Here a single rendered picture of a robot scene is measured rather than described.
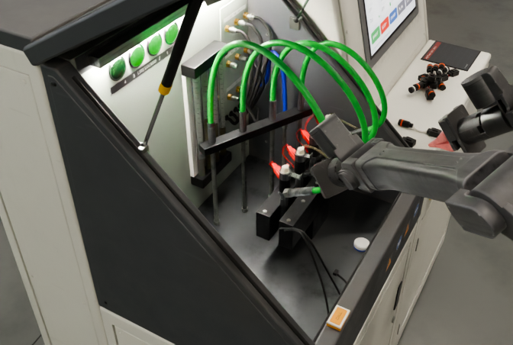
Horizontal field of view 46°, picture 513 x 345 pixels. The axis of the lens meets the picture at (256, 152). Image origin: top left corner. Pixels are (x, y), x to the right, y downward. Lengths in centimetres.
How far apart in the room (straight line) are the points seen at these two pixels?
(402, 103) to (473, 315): 106
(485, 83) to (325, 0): 53
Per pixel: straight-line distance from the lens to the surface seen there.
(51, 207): 141
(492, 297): 273
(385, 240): 147
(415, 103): 191
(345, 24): 163
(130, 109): 132
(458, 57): 220
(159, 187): 111
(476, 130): 125
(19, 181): 144
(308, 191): 127
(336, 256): 158
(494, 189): 63
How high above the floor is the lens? 197
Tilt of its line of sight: 37 degrees down
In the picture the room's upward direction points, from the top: straight up
